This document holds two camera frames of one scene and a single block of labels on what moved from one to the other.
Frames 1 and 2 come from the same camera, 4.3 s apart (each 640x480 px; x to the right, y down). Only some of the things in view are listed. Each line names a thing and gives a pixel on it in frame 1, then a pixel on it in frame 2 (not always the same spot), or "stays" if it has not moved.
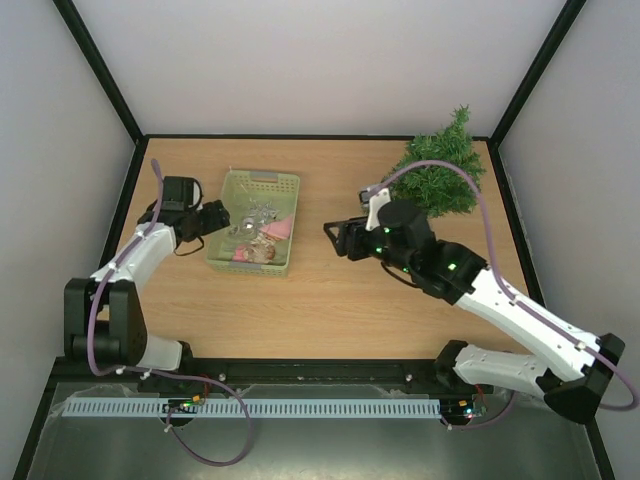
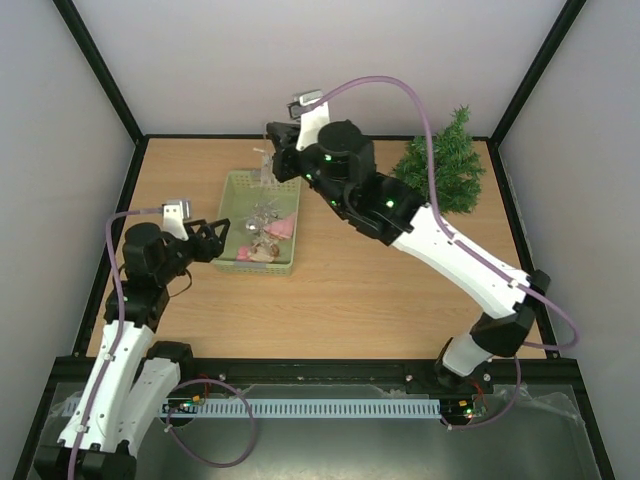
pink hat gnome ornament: [263, 248] stays
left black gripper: [219, 218] to [215, 248]
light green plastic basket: [262, 208] stays
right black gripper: [351, 240] to [286, 154]
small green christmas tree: [439, 190] stays
